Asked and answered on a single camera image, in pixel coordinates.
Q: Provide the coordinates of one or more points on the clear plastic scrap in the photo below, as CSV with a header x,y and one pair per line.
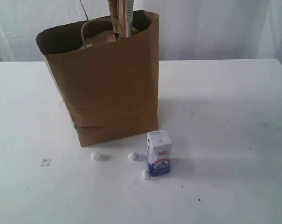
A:
x,y
46,162

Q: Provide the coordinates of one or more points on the spaghetti packet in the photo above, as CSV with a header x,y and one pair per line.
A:
x,y
121,14

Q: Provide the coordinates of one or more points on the small white ball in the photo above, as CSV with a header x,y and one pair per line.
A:
x,y
145,175
97,156
133,156

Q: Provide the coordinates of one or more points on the brown paper shopping bag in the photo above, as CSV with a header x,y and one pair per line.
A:
x,y
110,90

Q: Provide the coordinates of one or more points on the brown pouch with orange label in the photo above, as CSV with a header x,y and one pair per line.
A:
x,y
101,38

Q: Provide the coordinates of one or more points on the small white blue milk carton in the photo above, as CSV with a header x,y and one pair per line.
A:
x,y
159,145

